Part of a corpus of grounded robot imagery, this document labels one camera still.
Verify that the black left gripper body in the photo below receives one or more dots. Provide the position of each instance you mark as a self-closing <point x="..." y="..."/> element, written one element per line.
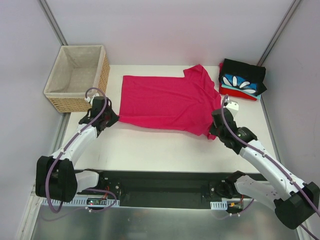
<point x="109" y="117"/>

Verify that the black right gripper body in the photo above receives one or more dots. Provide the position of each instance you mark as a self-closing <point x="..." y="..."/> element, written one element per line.
<point x="215" y="127"/>

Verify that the magenta pink t-shirt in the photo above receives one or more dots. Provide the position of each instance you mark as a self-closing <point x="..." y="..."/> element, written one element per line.
<point x="171" y="103"/>

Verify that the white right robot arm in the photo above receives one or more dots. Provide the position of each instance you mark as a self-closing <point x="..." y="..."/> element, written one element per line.
<point x="291" y="198"/>

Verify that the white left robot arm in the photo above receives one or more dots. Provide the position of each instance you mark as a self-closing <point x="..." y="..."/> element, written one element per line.
<point x="55" y="174"/>

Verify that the red folded t-shirt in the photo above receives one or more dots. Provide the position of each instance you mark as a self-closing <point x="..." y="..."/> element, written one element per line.
<point x="235" y="93"/>

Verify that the light teal folded t-shirt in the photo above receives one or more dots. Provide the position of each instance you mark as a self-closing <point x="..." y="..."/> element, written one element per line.
<point x="246" y="91"/>

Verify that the woven wicker basket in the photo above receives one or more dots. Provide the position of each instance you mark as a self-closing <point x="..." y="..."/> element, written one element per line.
<point x="76" y="69"/>

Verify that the black folded printed t-shirt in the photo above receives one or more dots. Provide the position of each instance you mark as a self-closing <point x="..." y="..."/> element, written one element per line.
<point x="243" y="76"/>

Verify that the magenta folded t-shirt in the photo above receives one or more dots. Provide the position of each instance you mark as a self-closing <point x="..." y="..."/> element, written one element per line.
<point x="221" y="65"/>

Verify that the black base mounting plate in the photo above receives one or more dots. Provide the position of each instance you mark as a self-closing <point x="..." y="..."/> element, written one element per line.
<point x="160" y="189"/>

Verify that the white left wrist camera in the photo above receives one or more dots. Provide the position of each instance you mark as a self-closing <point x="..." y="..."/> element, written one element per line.
<point x="89" y="99"/>

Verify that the right white cable duct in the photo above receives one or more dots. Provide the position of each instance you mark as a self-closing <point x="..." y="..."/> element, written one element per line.
<point x="219" y="205"/>

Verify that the white cable duct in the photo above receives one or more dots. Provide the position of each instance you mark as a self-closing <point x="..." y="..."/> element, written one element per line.
<point x="219" y="205"/>
<point x="91" y="201"/>

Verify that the left white cable duct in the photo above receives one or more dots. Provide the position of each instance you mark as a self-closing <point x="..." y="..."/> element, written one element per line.
<point x="91" y="201"/>

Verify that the aluminium frame rail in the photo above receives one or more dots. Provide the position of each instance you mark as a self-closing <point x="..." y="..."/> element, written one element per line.
<point x="34" y="190"/>

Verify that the left aluminium corner post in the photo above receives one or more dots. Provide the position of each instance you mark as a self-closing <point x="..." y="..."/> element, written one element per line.
<point x="52" y="22"/>

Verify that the aluminium corner post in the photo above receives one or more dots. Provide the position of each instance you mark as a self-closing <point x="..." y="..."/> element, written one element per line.
<point x="294" y="6"/>
<point x="52" y="22"/>

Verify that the right aluminium corner post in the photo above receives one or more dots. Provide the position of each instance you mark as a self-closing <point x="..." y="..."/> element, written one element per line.
<point x="294" y="6"/>

